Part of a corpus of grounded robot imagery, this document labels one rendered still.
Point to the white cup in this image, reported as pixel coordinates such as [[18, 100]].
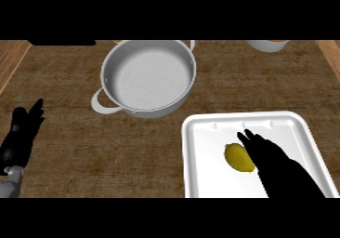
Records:
[[268, 45]]

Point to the white tray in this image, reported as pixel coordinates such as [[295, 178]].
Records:
[[209, 161]]

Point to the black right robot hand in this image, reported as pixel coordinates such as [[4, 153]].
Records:
[[283, 173]]

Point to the brown placemat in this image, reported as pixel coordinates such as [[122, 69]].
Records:
[[168, 93]]

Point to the yellow lemon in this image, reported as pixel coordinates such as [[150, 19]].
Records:
[[239, 158]]

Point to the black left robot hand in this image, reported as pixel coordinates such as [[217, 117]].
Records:
[[19, 136]]

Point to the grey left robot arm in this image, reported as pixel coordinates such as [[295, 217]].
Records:
[[6, 186]]

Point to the black flat object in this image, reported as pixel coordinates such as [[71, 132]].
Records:
[[63, 42]]

